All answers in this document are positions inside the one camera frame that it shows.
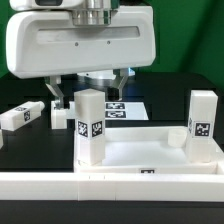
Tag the white desk top tray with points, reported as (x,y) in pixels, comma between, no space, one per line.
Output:
(155,150)

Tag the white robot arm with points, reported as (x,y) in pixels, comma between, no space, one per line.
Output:
(84,12)

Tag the white fiducial marker sheet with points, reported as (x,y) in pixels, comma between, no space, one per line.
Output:
(109,111)

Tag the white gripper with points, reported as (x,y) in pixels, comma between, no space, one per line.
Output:
(48,43)

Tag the white front fence bar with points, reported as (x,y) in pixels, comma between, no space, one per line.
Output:
(111,187)

